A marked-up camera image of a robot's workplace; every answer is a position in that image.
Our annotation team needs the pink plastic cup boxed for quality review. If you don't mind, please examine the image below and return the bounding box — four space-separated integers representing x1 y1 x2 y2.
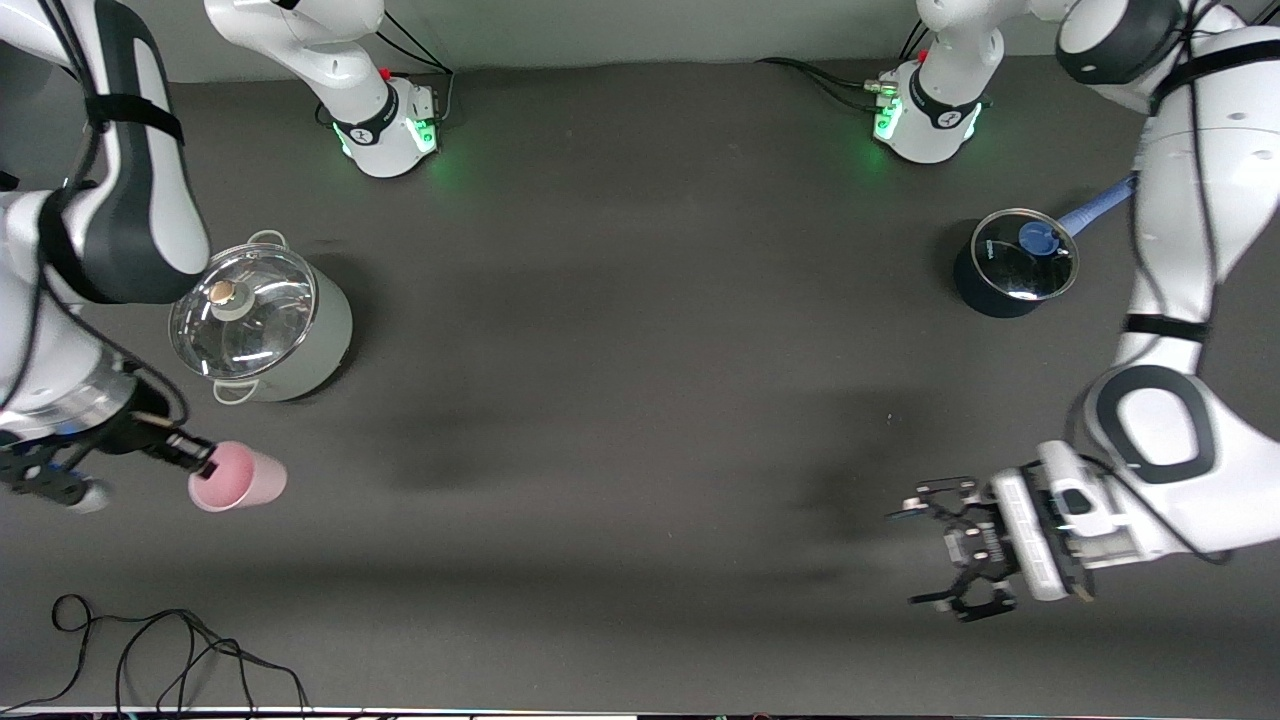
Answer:
188 441 289 514

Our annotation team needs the glass lid with wooden knob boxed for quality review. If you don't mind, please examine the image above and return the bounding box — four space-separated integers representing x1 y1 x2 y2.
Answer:
170 243 318 381

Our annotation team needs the dark blue saucepan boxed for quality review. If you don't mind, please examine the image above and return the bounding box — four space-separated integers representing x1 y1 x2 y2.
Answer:
953 180 1141 319

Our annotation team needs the glass lid with blue knob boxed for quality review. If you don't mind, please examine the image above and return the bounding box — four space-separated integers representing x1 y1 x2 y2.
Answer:
971 208 1081 302

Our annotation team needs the dark grey table cloth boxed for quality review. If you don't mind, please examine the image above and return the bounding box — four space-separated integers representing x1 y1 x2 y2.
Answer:
0 35 1280 713

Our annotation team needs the pale green two-handled pot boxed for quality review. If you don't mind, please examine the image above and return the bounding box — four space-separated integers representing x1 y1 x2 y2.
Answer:
170 230 353 405

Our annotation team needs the thin black loose cable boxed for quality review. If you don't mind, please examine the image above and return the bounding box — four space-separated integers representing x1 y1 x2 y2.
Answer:
0 594 311 713

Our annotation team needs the black base cable bundle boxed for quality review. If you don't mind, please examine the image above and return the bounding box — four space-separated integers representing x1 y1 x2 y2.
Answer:
365 12 456 126
755 20 931 113

